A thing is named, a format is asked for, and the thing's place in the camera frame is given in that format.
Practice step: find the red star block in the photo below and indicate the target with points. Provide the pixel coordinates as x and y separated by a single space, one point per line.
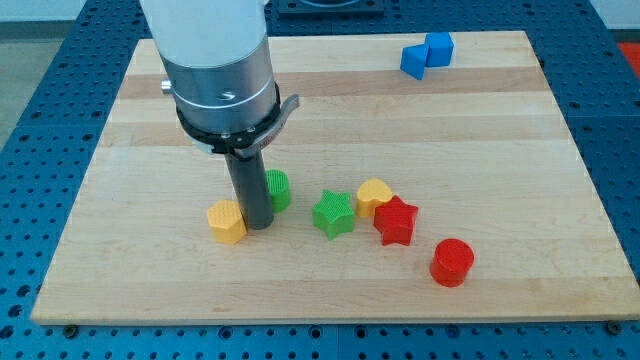
395 221

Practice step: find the red cylinder block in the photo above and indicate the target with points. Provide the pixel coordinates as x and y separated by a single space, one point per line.
452 260

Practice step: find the blue triangular prism block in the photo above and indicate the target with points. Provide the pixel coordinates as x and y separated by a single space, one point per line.
413 60

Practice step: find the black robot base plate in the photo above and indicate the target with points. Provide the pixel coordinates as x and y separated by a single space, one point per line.
329 7

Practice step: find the yellow hexagon block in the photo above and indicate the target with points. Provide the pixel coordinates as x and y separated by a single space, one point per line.
226 222

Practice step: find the light wooden board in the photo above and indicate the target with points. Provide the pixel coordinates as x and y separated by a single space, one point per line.
480 147

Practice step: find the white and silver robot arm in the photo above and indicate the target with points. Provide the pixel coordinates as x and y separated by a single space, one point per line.
217 59

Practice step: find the green star block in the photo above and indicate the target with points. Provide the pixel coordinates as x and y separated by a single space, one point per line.
333 214

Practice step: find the blue cube block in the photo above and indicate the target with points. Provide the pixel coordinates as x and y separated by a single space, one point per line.
440 49

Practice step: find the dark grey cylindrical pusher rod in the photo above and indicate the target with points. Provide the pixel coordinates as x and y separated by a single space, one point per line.
250 184

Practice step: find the yellow heart block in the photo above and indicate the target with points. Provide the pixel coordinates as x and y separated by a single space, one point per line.
371 194

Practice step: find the green cylinder block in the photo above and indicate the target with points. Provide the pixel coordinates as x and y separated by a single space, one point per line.
279 189

